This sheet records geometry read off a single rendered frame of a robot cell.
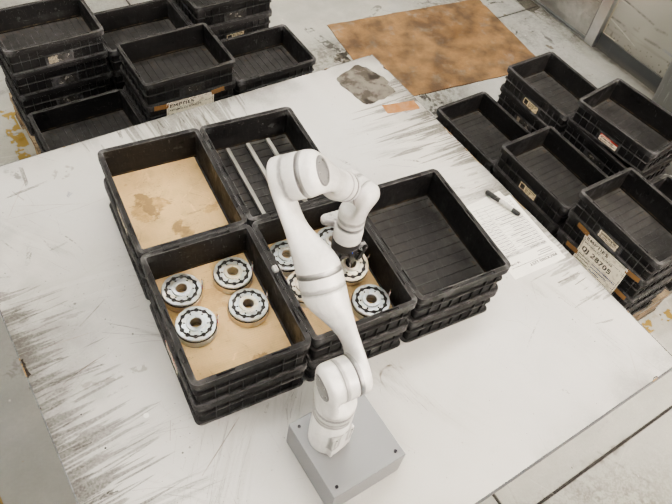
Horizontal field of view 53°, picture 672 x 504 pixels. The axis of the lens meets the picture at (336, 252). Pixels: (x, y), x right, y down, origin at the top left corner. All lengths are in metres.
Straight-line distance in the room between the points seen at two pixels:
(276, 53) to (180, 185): 1.41
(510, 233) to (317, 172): 1.14
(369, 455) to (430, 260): 0.60
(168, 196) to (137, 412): 0.63
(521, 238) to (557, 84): 1.42
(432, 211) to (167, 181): 0.80
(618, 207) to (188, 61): 1.87
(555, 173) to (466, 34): 1.60
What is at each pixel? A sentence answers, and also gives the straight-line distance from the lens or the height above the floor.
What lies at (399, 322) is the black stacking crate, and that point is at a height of 0.85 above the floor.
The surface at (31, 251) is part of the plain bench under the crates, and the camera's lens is 2.12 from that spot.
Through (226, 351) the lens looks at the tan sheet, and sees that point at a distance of 1.70.
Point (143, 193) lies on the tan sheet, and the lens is 2.03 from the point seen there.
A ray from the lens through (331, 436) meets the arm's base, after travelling 1.53.
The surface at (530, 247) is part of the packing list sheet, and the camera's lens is 2.25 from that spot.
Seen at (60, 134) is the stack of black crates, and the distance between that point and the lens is 3.09.
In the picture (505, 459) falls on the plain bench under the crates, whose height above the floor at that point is 0.70.
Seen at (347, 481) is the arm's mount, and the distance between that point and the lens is 1.61.
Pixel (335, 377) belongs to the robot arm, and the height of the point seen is 1.13.
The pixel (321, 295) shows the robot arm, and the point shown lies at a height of 1.25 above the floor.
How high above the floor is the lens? 2.31
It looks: 51 degrees down
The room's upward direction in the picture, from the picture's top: 11 degrees clockwise
